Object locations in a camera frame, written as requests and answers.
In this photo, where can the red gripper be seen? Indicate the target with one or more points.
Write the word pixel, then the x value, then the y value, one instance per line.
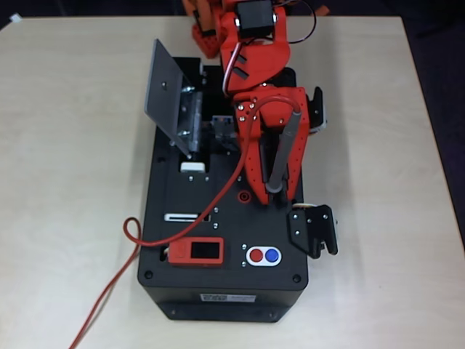
pixel 254 160

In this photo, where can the grey test probe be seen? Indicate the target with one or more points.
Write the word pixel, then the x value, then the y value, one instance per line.
pixel 285 152

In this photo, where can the grey hinged door panel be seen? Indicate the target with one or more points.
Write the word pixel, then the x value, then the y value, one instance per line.
pixel 163 94

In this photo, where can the red robot arm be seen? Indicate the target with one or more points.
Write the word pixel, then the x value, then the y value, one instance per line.
pixel 261 62

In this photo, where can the white slider block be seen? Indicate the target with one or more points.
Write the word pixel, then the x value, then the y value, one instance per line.
pixel 192 167

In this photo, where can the black task box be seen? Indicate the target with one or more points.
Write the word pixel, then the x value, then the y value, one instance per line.
pixel 225 232

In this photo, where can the blue push button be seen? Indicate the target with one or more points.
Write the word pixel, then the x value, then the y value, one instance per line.
pixel 271 255

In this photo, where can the red push button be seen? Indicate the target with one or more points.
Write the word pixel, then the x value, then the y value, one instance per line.
pixel 256 255

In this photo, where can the white button housing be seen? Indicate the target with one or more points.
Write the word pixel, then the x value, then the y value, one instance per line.
pixel 248 256

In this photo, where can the black corner housing block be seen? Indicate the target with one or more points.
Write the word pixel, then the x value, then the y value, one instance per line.
pixel 187 69

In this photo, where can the red display module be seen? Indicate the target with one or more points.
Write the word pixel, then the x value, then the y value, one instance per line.
pixel 200 251

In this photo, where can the small orange plastic part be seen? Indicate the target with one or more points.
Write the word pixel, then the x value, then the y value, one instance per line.
pixel 321 11

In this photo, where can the white label sticker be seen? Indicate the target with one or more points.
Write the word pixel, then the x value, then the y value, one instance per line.
pixel 228 298

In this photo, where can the orange table clamp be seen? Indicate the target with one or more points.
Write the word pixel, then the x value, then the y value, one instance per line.
pixel 192 7

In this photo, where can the small white connector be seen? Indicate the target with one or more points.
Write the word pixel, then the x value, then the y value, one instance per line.
pixel 15 18

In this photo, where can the white slider rail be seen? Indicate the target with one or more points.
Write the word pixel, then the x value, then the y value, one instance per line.
pixel 178 217

